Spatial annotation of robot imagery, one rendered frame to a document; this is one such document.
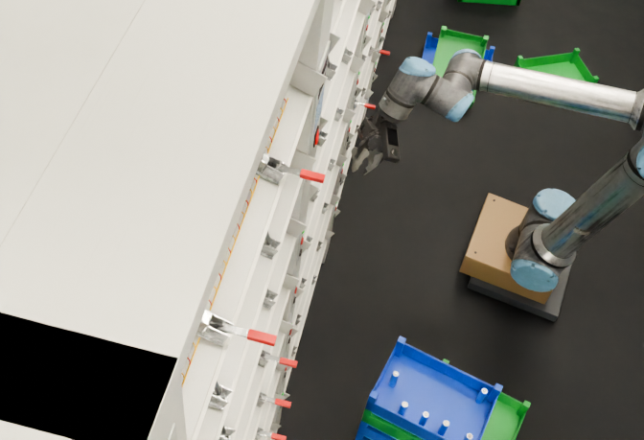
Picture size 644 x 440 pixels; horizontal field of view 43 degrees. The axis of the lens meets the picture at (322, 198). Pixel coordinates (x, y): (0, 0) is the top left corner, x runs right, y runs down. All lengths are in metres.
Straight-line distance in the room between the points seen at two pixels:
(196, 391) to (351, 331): 1.82
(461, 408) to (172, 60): 1.53
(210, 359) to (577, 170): 2.60
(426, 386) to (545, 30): 2.20
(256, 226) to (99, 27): 0.33
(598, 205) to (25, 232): 1.82
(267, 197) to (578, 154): 2.48
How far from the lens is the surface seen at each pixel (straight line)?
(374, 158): 2.39
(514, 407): 2.79
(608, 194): 2.37
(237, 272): 1.09
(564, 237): 2.52
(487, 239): 2.92
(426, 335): 2.84
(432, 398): 2.29
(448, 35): 3.63
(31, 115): 0.94
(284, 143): 1.23
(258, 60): 0.98
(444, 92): 2.27
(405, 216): 3.10
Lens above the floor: 2.44
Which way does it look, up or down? 52 degrees down
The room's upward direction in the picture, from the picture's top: 8 degrees clockwise
